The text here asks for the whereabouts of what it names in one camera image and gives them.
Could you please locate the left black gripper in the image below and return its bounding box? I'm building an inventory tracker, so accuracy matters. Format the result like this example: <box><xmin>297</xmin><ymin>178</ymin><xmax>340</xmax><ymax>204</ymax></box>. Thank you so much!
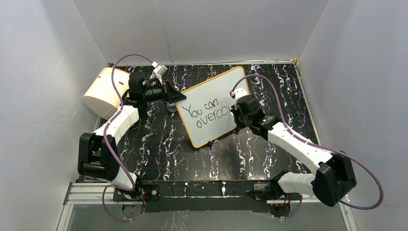
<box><xmin>143</xmin><ymin>79</ymin><xmax>187</xmax><ymax>106</ymax></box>

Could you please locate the yellow framed whiteboard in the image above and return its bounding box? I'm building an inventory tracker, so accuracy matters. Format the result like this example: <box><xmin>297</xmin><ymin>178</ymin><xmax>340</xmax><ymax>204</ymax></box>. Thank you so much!
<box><xmin>176</xmin><ymin>66</ymin><xmax>245</xmax><ymax>148</ymax></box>

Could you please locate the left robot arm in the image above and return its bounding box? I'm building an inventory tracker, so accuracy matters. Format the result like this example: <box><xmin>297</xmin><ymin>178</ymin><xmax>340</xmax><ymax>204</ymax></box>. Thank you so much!
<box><xmin>77</xmin><ymin>67</ymin><xmax>187</xmax><ymax>200</ymax></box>

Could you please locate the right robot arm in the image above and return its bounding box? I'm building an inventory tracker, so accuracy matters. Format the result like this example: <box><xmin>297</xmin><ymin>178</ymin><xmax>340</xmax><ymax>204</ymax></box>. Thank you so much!
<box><xmin>231</xmin><ymin>92</ymin><xmax>357</xmax><ymax>207</ymax></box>

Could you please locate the cream cylindrical box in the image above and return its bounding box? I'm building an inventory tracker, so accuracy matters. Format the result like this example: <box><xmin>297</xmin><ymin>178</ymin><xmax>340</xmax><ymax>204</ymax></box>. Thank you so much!
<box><xmin>82</xmin><ymin>67</ymin><xmax>129</xmax><ymax>120</ymax></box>

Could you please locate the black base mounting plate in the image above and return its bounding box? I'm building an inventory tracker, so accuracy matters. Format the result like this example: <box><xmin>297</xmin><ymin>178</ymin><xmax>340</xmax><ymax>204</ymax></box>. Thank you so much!
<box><xmin>140</xmin><ymin>180</ymin><xmax>278</xmax><ymax>214</ymax></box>

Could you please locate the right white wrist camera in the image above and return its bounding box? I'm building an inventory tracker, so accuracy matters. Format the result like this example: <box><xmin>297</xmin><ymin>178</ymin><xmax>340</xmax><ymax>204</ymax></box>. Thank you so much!
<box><xmin>230</xmin><ymin>88</ymin><xmax>249</xmax><ymax>100</ymax></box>

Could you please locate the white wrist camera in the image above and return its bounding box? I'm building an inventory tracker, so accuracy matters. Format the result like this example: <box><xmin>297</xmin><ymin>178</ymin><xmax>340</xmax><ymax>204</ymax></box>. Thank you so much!
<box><xmin>151</xmin><ymin>61</ymin><xmax>168</xmax><ymax>85</ymax></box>
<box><xmin>230</xmin><ymin>88</ymin><xmax>249</xmax><ymax>100</ymax></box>

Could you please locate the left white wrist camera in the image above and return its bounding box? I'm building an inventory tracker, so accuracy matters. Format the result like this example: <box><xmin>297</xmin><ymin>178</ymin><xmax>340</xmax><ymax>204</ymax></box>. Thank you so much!
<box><xmin>151</xmin><ymin>61</ymin><xmax>168</xmax><ymax>85</ymax></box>

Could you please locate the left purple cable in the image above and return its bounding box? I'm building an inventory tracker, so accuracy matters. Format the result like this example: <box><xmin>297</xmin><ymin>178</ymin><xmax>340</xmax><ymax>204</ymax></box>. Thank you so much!
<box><xmin>101</xmin><ymin>53</ymin><xmax>157</xmax><ymax>223</ymax></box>

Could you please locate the aluminium frame rail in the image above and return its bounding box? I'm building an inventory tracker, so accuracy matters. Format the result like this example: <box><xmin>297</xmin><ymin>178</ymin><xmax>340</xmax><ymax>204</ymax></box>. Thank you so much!
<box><xmin>57</xmin><ymin>180</ymin><xmax>357</xmax><ymax>231</ymax></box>

